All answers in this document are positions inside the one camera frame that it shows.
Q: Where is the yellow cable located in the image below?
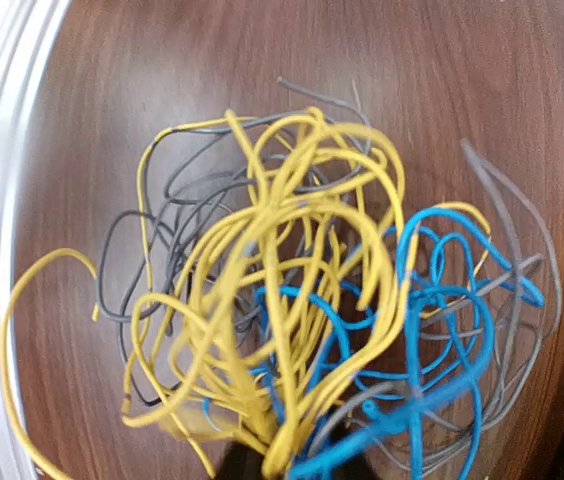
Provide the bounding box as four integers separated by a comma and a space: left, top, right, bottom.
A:
0, 107, 493, 480

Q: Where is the grey cable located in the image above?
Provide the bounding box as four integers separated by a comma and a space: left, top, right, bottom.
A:
97, 77, 563, 474

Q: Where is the blue cable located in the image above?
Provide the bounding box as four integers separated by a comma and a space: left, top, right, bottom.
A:
201, 207, 546, 480

